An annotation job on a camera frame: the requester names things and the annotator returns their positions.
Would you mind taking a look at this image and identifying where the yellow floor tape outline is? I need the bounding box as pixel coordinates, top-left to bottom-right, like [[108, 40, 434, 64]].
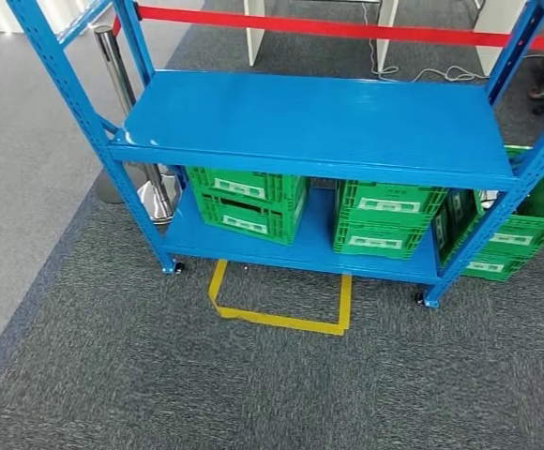
[[208, 259, 353, 337]]

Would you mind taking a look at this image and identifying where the white floor cable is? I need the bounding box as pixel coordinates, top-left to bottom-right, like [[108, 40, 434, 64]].
[[360, 3, 544, 85]]

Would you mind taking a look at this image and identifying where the blue metal shelf rack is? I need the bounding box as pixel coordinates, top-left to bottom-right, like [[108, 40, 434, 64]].
[[6, 0, 544, 310]]

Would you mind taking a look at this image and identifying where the green plastic crate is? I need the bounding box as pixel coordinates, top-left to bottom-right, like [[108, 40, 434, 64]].
[[186, 166, 311, 247], [434, 146, 544, 284], [332, 180, 449, 261]]

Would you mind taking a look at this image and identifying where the red barrier belt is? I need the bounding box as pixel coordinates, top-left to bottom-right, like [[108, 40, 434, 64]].
[[112, 5, 544, 54]]

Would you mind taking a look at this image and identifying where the silver stanchion post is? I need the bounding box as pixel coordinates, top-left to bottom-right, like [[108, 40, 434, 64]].
[[94, 24, 181, 226]]

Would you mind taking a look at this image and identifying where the white desk with steel rails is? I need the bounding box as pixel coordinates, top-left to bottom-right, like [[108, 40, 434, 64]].
[[243, 0, 400, 74]]

